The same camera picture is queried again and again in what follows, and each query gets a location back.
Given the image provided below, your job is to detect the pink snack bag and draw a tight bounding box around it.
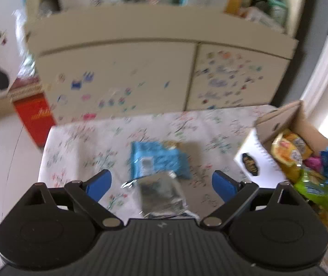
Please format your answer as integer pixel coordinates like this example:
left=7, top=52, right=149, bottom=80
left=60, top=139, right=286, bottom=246
left=308, top=155, right=324, bottom=170

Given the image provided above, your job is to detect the red gift box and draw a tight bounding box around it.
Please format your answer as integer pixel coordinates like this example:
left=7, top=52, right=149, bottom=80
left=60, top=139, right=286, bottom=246
left=9, top=76, right=56, bottom=147

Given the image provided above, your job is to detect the silver foil snack packet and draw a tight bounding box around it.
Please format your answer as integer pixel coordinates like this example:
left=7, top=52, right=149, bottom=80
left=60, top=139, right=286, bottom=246
left=120, top=170, right=200, bottom=219

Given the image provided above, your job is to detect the flat white box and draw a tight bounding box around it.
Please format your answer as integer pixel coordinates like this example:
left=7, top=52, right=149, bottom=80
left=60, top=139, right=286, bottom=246
left=240, top=7, right=285, bottom=32

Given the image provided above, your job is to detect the clear plastic bag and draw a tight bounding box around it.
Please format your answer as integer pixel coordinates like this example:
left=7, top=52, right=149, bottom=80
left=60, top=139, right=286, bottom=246
left=14, top=9, right=39, bottom=78

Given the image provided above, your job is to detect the beige cabinet with stickers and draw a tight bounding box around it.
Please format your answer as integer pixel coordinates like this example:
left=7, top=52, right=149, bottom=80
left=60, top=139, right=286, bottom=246
left=23, top=0, right=300, bottom=121

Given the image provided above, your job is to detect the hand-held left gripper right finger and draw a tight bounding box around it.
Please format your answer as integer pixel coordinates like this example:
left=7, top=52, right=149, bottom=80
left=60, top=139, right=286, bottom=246
left=200, top=170, right=300, bottom=230

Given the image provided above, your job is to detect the green glass bottle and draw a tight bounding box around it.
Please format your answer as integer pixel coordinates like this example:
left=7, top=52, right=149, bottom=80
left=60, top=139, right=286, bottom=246
left=268, top=0, right=290, bottom=26

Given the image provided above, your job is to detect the cardboard box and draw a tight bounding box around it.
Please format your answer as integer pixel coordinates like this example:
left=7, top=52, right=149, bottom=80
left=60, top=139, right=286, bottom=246
left=234, top=100, right=328, bottom=271

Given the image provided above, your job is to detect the green chip bag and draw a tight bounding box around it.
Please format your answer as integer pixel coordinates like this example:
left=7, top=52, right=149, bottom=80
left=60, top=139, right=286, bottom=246
left=293, top=169, right=328, bottom=210

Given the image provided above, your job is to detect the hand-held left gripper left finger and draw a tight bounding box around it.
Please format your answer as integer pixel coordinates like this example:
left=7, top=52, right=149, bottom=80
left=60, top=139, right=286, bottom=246
left=26, top=170, right=124, bottom=230

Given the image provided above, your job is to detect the light blue snack packet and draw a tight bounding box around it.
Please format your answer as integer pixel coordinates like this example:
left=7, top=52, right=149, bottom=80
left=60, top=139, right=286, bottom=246
left=130, top=139, right=193, bottom=181

